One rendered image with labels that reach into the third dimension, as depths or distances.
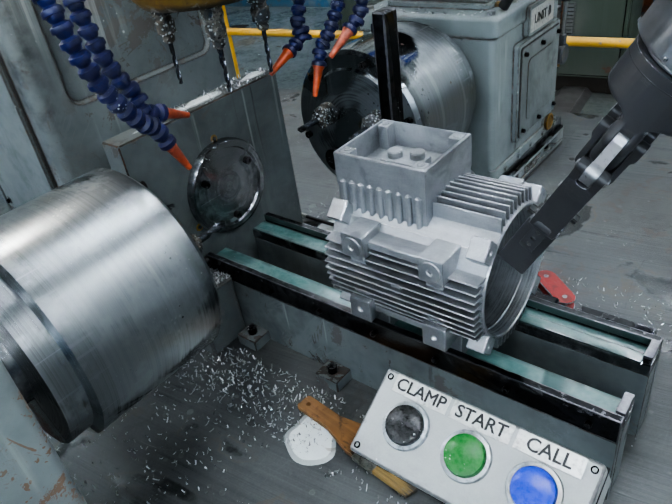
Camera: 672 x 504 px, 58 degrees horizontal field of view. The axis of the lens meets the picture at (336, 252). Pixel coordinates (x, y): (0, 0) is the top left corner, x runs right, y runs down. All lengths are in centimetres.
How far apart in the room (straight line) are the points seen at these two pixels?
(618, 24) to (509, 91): 269
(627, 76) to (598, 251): 68
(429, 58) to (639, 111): 59
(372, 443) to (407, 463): 3
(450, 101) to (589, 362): 47
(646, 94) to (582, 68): 350
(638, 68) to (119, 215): 48
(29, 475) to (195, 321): 21
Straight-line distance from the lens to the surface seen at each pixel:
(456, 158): 69
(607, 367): 78
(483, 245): 62
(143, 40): 101
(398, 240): 67
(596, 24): 388
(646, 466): 82
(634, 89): 47
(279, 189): 105
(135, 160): 86
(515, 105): 121
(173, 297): 65
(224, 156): 94
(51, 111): 93
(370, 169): 67
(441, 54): 104
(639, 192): 132
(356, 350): 84
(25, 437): 61
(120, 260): 64
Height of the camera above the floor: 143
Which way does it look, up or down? 34 degrees down
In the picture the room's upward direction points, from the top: 9 degrees counter-clockwise
